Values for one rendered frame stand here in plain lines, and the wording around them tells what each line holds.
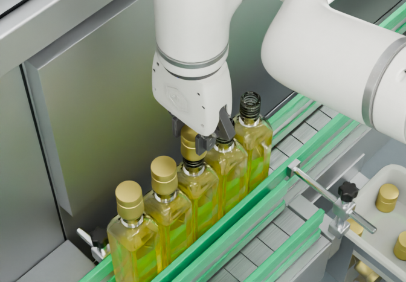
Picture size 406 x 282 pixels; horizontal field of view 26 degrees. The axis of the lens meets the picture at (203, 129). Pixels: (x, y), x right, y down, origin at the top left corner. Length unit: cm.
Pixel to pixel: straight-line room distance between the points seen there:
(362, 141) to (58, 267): 57
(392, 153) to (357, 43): 111
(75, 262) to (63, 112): 34
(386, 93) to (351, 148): 76
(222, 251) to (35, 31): 49
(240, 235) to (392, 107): 61
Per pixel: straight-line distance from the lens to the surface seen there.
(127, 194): 112
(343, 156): 153
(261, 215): 137
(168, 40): 97
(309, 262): 140
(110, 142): 127
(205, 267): 132
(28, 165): 122
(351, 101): 80
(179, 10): 92
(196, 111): 105
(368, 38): 81
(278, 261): 132
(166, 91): 108
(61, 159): 120
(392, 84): 78
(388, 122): 79
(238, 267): 139
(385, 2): 189
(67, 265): 140
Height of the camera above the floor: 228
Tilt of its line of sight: 54 degrees down
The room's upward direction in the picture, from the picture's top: straight up
